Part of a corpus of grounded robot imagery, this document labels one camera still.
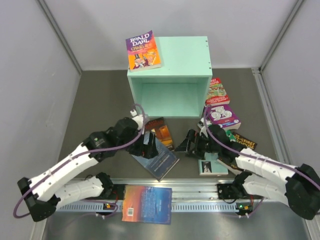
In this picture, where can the dark brown Edward Tulane book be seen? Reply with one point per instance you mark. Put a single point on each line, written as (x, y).
(161, 130)

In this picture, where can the Jane Eyre sunset cover book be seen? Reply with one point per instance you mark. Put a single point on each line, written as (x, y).
(147, 204)

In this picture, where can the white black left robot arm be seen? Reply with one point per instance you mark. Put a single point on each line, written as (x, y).
(48, 191)

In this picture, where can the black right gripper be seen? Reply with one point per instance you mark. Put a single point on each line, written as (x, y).
(185, 146)

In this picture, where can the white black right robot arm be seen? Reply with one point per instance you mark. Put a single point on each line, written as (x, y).
(297, 187)

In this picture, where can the aluminium frame post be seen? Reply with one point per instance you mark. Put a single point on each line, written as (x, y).
(58, 32)
(281, 33)

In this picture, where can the aluminium right frame post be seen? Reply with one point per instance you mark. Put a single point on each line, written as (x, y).
(281, 33)

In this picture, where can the Roald Dahl Charlie book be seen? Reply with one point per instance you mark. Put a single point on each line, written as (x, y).
(142, 52)

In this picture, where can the green paperback book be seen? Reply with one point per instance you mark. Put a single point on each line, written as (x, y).
(231, 136)

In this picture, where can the aluminium left frame post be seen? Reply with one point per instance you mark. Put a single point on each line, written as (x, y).
(58, 32)

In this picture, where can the light teal thin book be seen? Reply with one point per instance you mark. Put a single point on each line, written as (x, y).
(209, 166)

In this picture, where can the black yellow Storey Treehouse book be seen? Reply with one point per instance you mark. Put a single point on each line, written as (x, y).
(246, 143)

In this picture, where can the purple paperback book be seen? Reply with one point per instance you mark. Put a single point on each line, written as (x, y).
(223, 116)

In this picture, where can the red Treehouse paperback book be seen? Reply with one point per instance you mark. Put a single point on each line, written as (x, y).
(217, 94)

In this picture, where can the mint green wooden cube shelf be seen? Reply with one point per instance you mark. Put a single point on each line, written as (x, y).
(177, 89)

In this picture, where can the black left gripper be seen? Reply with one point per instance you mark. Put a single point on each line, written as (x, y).
(147, 150)

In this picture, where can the dark blue paperback book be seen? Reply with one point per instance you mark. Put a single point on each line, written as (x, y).
(160, 165)

